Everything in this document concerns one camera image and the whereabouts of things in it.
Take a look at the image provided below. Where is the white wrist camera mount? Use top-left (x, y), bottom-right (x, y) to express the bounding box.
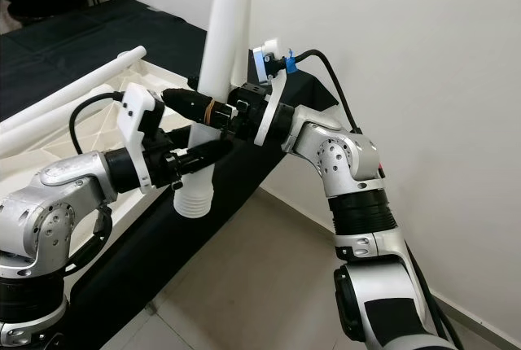
top-left (118, 83), bottom-right (165, 196)
top-left (251, 38), bottom-right (298, 147)

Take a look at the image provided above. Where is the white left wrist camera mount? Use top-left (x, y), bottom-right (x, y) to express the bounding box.
top-left (118, 83), bottom-right (165, 196)

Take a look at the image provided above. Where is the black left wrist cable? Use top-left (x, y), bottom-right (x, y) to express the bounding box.
top-left (67, 92), bottom-right (131, 168)

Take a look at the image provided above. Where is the black tablecloth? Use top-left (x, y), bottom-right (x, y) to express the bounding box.
top-left (0, 0), bottom-right (326, 350)

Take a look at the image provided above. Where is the white plastic children table top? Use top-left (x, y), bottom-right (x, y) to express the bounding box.
top-left (0, 47), bottom-right (196, 229)

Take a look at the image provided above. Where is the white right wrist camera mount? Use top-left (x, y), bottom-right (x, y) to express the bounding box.
top-left (251, 38), bottom-right (298, 147)

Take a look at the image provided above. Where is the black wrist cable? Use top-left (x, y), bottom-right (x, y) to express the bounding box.
top-left (285, 49), bottom-right (363, 135)
top-left (67, 92), bottom-right (131, 168)

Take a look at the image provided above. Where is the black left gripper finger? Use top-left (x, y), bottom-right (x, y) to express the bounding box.
top-left (171, 138), bottom-right (233, 176)

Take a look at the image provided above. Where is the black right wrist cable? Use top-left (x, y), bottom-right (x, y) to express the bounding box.
top-left (285, 49), bottom-right (363, 135)

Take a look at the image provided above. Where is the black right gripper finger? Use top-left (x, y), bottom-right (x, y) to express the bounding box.
top-left (161, 87), bottom-right (217, 121)

